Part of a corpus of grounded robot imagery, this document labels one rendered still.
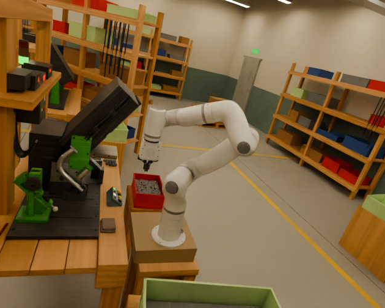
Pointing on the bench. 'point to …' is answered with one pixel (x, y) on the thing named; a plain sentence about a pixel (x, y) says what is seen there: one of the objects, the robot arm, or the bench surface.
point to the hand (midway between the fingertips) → (146, 167)
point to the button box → (113, 198)
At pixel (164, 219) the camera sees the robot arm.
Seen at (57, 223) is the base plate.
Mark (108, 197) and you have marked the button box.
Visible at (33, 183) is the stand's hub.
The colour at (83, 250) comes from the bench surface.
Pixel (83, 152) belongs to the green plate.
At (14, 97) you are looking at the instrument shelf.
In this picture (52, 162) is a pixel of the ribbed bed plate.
